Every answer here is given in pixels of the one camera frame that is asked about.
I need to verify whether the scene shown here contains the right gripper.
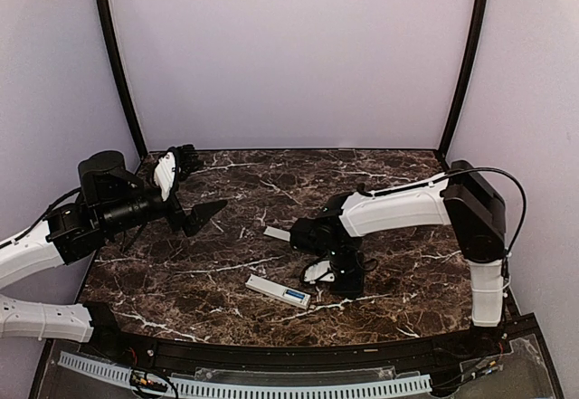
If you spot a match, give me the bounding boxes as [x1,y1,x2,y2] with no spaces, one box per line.
[327,241,365,299]

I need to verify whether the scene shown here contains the blue battery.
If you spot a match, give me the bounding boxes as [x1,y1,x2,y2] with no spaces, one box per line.
[283,289,308,305]

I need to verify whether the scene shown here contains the white remote control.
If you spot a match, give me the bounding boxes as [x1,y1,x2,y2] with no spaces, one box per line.
[245,274,311,309]

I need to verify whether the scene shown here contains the white remote battery cover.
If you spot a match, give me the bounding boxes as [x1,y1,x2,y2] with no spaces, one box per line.
[263,226,290,242]

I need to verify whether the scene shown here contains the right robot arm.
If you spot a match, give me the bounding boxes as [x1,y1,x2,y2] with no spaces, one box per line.
[289,160,512,357]

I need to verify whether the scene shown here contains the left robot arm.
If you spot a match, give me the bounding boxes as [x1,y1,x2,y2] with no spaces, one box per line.
[1,145,227,359]

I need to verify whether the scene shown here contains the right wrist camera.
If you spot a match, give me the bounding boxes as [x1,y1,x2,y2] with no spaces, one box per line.
[300,260,335,285]

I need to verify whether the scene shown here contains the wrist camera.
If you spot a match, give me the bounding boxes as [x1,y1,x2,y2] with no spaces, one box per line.
[152,144,204,202]
[300,260,335,285]

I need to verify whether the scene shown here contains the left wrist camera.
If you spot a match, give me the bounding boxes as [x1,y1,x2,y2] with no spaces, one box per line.
[152,144,204,202]

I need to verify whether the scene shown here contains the black front rail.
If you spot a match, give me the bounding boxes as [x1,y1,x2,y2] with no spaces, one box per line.
[49,317,544,375]

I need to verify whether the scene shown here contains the white slotted cable duct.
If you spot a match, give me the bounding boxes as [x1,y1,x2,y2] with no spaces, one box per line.
[58,352,432,398]

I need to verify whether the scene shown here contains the left black frame post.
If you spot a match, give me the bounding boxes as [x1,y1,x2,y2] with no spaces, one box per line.
[95,0,148,160]

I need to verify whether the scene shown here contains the black frame post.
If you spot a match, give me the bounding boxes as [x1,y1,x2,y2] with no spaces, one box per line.
[436,0,487,163]
[95,0,148,160]

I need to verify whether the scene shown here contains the right black frame post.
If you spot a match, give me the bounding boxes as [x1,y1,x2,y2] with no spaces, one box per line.
[436,0,487,163]

